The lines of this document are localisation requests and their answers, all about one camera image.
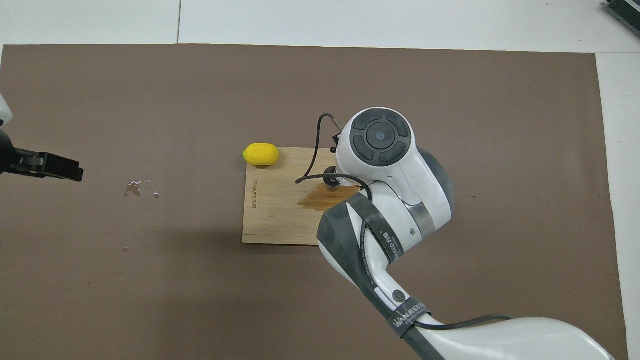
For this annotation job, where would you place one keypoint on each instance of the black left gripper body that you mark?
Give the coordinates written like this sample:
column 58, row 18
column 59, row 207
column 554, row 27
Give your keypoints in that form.
column 9, row 155

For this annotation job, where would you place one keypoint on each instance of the metal double jigger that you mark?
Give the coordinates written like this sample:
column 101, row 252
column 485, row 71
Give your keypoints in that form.
column 331, row 176

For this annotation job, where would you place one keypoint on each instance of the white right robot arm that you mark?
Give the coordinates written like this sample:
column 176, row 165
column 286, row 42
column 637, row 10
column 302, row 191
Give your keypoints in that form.
column 400, row 200

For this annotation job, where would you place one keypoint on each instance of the brown table mat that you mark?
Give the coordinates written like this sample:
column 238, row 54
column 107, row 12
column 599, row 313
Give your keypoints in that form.
column 150, row 300

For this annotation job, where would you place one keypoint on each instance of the yellow lemon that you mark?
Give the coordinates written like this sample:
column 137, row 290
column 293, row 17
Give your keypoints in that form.
column 261, row 154

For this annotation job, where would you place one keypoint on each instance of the wooden cutting board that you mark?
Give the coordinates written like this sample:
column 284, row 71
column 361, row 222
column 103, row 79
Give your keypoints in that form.
column 270, row 215

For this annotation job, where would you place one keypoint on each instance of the grey ribbed device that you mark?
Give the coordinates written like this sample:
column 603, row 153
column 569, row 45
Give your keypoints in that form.
column 625, row 15

